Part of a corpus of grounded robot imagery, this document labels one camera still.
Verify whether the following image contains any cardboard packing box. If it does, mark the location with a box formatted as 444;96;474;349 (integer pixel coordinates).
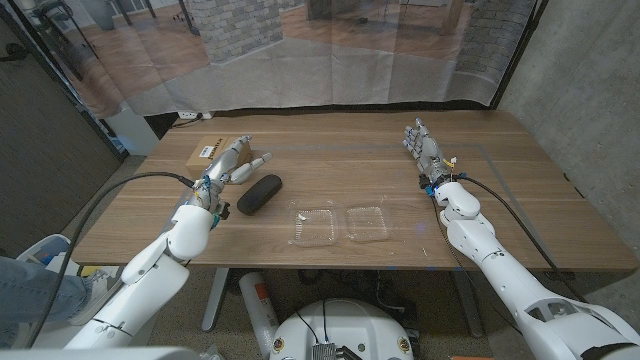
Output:
185;135;254;182

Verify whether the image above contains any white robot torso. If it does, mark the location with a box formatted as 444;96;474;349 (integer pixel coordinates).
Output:
269;298;415;360

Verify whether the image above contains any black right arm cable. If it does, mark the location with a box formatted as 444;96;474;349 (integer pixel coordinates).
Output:
452;172;589;304

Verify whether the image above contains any white bin with blue contents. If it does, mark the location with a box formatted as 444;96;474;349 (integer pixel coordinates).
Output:
17;233;76;276

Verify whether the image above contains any black backdrop frame pole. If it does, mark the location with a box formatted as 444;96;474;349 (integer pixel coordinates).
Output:
489;0;549;109

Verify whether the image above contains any white shoe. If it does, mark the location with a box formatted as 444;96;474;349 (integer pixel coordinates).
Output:
67;267;126;326

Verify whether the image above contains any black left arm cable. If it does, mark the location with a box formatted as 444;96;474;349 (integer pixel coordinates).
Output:
24;171;197;349

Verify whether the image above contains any person leg in jeans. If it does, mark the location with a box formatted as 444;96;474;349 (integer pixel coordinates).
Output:
0;255;94;346

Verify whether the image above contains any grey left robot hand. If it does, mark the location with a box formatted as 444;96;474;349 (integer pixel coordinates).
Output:
187;134;274;214

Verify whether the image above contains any grey perforated wall panel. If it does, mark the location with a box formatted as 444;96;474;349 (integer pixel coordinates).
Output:
0;9;126;259

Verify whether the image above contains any white table leg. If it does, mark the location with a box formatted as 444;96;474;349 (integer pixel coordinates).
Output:
201;268;231;334

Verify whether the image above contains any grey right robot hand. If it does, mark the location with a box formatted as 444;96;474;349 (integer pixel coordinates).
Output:
402;118;455;190

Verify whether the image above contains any clear plastic clamshell container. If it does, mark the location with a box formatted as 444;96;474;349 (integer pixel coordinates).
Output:
287;199;394;249

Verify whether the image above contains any white roll with orange label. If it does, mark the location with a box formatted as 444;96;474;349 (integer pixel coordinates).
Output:
238;271;281;359

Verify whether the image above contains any printed room backdrop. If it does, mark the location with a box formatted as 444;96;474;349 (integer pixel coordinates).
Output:
9;0;539;119

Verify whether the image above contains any grey table leg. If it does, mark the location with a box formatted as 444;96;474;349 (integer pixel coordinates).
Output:
449;269;485;339

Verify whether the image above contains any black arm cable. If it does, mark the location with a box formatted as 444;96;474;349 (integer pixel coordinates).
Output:
24;171;197;349
452;172;589;304

